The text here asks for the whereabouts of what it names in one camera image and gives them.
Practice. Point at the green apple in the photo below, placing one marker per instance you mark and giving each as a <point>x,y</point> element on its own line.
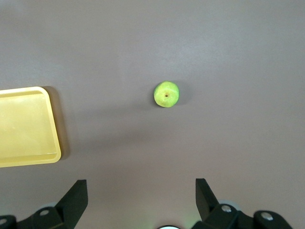
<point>166,95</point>

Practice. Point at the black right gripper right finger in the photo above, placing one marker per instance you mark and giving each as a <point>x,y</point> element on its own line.
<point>214,214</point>

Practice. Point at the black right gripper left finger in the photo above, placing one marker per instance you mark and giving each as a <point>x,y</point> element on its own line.
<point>66,210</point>

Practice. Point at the yellow plastic tray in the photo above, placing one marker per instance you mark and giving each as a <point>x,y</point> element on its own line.
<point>26,126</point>

